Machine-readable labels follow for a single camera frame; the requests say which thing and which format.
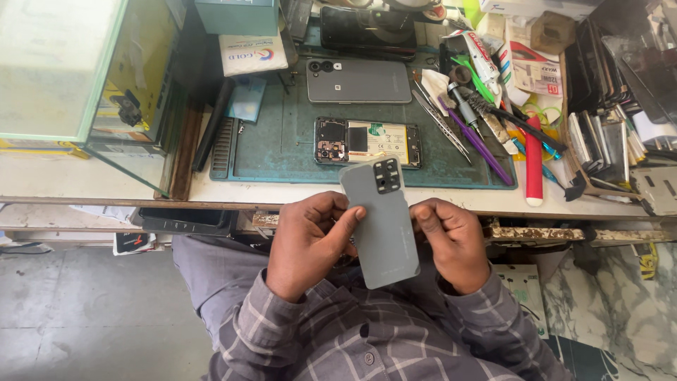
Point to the person's right hand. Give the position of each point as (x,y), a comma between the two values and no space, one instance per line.
(455,248)

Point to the person's left hand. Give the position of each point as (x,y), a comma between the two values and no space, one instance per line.
(301,243)

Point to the grey phone back cover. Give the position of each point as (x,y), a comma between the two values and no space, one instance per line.
(383,233)

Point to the white packet with green print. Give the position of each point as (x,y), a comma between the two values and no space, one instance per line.
(526,296)

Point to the person's grey trousers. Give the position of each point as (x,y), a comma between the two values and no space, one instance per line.
(217,280)

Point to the teal repair mat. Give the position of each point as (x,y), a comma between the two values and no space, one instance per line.
(275,143)

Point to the purple plastic spudger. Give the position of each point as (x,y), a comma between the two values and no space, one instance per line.
(478,145)

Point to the black tray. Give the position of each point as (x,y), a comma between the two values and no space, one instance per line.
(185,219)

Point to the blue pen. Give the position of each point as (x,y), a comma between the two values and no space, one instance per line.
(547,172)

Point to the opened phone with battery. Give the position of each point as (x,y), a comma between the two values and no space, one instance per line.
(370,140)

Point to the metal tweezers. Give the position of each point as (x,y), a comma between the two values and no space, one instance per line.
(441,124)

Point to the black cleaning brush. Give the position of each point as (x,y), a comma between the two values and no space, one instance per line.
(521,124)

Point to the grey screwdriver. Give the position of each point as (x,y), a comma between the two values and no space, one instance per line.
(465,106)

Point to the long black strip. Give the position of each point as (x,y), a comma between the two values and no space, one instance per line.
(211,127)

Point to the blue plastic film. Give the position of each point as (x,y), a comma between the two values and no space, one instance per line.
(247,100)

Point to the white tissue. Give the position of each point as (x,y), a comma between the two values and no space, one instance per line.
(435,82)

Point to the green plastic tool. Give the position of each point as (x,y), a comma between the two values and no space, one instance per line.
(476,79)

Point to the grey phone with back cover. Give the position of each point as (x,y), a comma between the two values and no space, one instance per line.
(365,82)

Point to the white and red glue tube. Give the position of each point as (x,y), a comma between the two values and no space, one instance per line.
(482,61)

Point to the yellow and black packet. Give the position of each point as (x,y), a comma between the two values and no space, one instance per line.
(646,262)

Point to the wooden crate of phone parts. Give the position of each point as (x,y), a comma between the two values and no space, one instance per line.
(597,116)

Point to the white printed packet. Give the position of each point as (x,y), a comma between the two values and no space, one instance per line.
(253,53)

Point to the red and white carton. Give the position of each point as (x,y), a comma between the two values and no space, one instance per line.
(537,69)

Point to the grey metal plate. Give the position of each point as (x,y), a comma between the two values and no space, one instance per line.
(656,188)

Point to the black phone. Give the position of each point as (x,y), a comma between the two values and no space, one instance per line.
(359,29)

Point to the teal cardboard box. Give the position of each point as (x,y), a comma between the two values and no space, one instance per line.
(238,16)

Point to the small brown box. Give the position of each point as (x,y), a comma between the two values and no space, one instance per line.
(552,31)

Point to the glass display case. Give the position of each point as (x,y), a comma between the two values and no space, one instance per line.
(63,69)

